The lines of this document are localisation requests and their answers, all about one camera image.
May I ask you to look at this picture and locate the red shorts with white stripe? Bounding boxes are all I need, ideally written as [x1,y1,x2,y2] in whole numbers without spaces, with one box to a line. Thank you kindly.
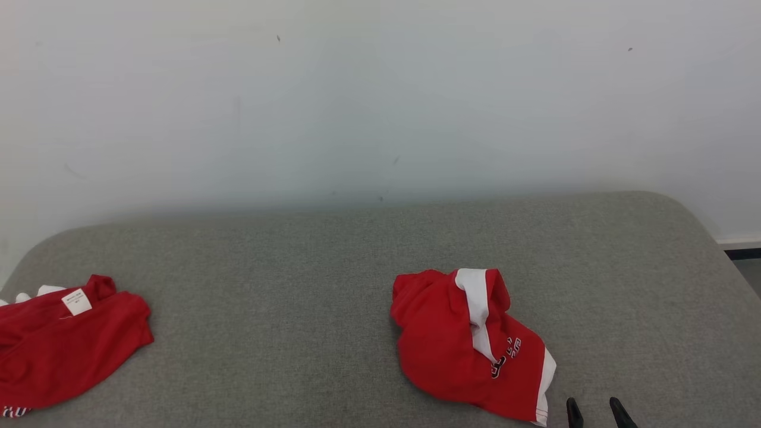
[389,268,558,427]

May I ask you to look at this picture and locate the red jersey with white sleeves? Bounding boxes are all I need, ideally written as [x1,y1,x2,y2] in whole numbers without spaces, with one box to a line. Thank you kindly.
[0,275,155,418]

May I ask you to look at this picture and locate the white and black baseboard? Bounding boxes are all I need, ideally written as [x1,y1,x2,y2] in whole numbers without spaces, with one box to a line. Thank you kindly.
[715,237,761,260]

